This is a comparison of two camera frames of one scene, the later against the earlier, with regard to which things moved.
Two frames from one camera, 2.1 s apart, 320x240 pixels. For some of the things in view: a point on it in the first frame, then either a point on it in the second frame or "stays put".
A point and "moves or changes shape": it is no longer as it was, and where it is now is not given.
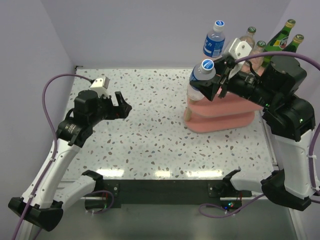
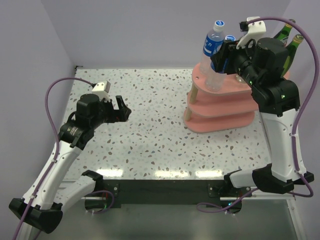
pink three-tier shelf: x=227 y=113 stays put
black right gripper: x=210 y=87 to x=231 y=51
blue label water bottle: x=214 y=41 stays put
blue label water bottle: x=204 y=71 moves or changes shape
